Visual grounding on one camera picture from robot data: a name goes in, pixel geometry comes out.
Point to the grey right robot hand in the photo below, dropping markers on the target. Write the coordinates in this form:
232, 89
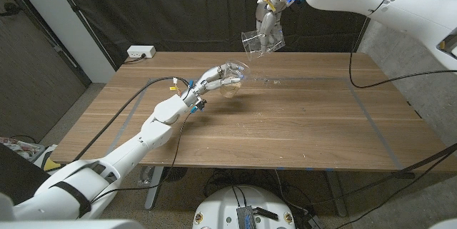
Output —
268, 18

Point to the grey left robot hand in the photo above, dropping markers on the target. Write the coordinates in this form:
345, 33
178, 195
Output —
210, 79

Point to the clear plastic container cup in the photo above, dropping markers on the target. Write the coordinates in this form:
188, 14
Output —
232, 90

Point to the clear plastic cup with sugar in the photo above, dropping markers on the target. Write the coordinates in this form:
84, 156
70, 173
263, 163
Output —
251, 43

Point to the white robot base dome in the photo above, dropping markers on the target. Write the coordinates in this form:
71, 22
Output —
228, 204

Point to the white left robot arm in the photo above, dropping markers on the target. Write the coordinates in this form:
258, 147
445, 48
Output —
121, 154

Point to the white power strip box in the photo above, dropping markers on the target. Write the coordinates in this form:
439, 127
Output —
141, 51

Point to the grey power adapter box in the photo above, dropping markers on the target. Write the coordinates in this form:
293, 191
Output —
246, 218

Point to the black cloth backdrop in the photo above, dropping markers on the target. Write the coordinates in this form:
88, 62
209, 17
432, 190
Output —
178, 11

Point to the black round floor fan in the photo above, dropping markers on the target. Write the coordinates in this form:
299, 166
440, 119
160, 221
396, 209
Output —
174, 173

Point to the grey table leg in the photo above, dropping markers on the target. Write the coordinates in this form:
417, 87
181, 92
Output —
335, 193
154, 189

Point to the black backdrop stand pole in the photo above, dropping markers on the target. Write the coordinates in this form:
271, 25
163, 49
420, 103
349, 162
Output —
89, 25

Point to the white robot torso edge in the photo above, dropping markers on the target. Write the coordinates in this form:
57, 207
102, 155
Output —
71, 224

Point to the colourful plastic bag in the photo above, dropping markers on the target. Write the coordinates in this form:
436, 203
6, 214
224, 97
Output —
18, 147

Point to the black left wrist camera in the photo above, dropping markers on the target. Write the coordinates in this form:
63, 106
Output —
200, 105

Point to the black flat bracket plate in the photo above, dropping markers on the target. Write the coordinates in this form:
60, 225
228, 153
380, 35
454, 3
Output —
266, 214

